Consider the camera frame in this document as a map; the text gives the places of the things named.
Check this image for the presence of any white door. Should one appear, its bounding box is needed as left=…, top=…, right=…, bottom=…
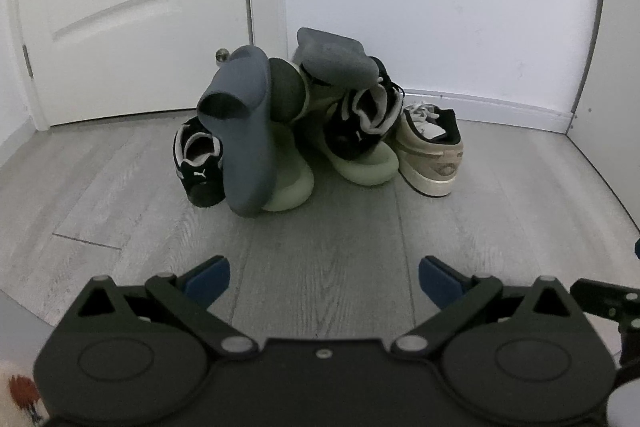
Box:
left=17, top=0, right=250, bottom=126

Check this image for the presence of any metal door stopper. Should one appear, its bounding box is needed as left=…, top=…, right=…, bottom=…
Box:
left=215, top=48, right=230, bottom=65

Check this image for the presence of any beige jordan sneaker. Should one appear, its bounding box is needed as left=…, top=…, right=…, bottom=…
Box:
left=392, top=103, right=463, bottom=197

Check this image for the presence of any light green slide sandal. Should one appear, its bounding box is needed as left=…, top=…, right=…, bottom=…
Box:
left=309, top=87, right=399, bottom=186
left=262, top=57, right=314, bottom=212

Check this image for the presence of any grey-blue slide sandal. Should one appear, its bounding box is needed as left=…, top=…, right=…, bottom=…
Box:
left=294, top=27, right=378, bottom=90
left=196, top=46, right=277, bottom=217

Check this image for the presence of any white cabinet panel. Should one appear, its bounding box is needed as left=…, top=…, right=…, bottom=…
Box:
left=568, top=0, right=639, bottom=222

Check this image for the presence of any door hinge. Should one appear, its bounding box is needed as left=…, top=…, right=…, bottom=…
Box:
left=22, top=43, right=34, bottom=79

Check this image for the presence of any black puma sneaker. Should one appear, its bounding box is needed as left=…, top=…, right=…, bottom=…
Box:
left=321, top=56, right=405, bottom=160
left=172, top=116, right=224, bottom=208

